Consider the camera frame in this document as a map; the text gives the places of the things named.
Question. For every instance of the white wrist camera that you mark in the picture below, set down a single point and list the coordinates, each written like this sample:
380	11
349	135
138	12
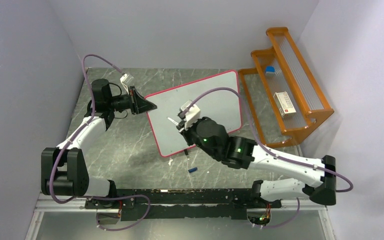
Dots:
192	115
126	81

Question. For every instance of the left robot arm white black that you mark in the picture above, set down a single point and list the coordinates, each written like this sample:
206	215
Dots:
63	168

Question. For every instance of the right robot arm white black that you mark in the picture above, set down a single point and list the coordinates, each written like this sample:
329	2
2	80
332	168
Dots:
306	177

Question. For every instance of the white red small box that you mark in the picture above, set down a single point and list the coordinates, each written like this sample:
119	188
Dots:
284	104

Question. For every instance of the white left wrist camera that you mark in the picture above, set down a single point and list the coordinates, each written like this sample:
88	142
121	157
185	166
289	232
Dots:
126	81

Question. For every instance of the orange wooden tiered rack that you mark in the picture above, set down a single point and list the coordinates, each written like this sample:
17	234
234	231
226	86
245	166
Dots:
293	76

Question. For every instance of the blue eraser on rack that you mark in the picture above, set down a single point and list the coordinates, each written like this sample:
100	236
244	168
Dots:
269	71

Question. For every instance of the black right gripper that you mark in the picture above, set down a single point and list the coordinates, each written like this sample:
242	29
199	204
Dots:
185	134

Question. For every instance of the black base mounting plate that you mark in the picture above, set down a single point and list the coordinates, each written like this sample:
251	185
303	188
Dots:
230	203

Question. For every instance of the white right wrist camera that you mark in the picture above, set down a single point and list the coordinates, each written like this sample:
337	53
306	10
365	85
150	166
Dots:
192	115

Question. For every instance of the pink framed whiteboard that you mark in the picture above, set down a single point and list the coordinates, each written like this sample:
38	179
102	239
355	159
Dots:
222	106

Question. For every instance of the blue marker cap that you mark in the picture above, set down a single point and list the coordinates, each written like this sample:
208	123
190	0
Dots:
193	170

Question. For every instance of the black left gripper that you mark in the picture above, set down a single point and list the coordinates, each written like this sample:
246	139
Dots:
137	104

